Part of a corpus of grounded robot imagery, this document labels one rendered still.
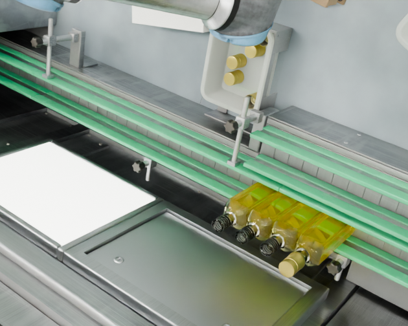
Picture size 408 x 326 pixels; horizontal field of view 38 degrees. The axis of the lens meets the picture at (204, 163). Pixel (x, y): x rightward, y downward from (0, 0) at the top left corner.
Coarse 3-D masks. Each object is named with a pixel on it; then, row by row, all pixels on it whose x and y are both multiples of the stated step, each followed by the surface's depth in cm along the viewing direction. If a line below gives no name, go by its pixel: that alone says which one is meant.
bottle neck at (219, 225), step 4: (228, 212) 125; (220, 216) 123; (224, 216) 123; (228, 216) 123; (232, 216) 124; (216, 220) 121; (220, 220) 121; (224, 220) 122; (228, 220) 122; (232, 220) 124; (212, 224) 122; (216, 224) 123; (220, 224) 124; (224, 224) 121; (228, 224) 122; (216, 228) 122; (220, 228) 123; (224, 228) 121; (220, 232) 122
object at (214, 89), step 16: (272, 32) 140; (208, 48) 147; (224, 48) 151; (240, 48) 150; (272, 48) 138; (208, 64) 149; (224, 64) 154; (256, 64) 149; (208, 80) 151; (256, 80) 150; (208, 96) 152; (224, 96) 153; (240, 96) 154; (256, 96) 143; (240, 112) 147
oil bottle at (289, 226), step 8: (296, 208) 127; (304, 208) 127; (312, 208) 128; (288, 216) 123; (296, 216) 124; (304, 216) 124; (312, 216) 125; (320, 216) 127; (280, 224) 120; (288, 224) 120; (296, 224) 121; (304, 224) 122; (272, 232) 120; (280, 232) 119; (288, 232) 119; (296, 232) 119; (288, 240) 119; (296, 240) 120; (280, 248) 120; (288, 248) 120
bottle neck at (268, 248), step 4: (272, 236) 119; (276, 236) 118; (280, 236) 119; (268, 240) 117; (272, 240) 117; (276, 240) 117; (280, 240) 118; (260, 244) 116; (264, 244) 116; (268, 244) 115; (272, 244) 116; (276, 244) 116; (280, 244) 118; (260, 248) 117; (264, 248) 117; (268, 248) 118; (272, 248) 115; (276, 248) 116; (264, 252) 117; (268, 252) 117; (272, 252) 115; (268, 256) 116
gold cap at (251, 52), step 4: (248, 48) 144; (252, 48) 143; (256, 48) 143; (260, 48) 144; (264, 48) 145; (248, 52) 144; (252, 52) 143; (256, 52) 143; (260, 52) 145; (264, 52) 146; (248, 56) 144; (252, 56) 144; (256, 56) 145
